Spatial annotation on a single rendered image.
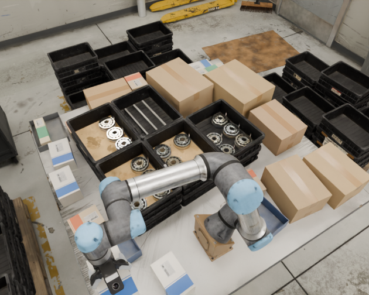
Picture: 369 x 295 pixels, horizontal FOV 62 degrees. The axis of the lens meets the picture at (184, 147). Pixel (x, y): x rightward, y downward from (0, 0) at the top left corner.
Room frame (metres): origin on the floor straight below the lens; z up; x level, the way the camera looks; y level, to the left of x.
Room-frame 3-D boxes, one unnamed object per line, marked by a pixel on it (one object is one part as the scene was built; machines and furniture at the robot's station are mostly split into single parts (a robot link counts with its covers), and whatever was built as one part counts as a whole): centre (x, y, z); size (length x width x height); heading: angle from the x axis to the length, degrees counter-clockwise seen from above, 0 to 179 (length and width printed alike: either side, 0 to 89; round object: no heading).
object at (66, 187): (0.95, 0.69, 0.75); 0.20 x 0.12 x 0.09; 32
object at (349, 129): (1.58, -1.28, 0.37); 0.40 x 0.30 x 0.45; 30
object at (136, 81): (1.78, 0.35, 0.81); 0.16 x 0.12 x 0.07; 29
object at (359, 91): (2.14, -1.42, 0.37); 0.42 x 0.34 x 0.46; 30
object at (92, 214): (0.72, 0.52, 0.74); 0.16 x 0.12 x 0.07; 126
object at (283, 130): (1.39, -0.60, 0.78); 0.30 x 0.22 x 0.16; 32
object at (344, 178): (1.01, -0.86, 0.78); 0.30 x 0.22 x 0.16; 31
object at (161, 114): (1.40, 0.24, 0.87); 0.40 x 0.30 x 0.11; 36
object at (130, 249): (0.60, 0.33, 0.74); 0.20 x 0.15 x 0.07; 37
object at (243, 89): (1.73, -0.38, 0.80); 0.40 x 0.30 x 0.20; 38
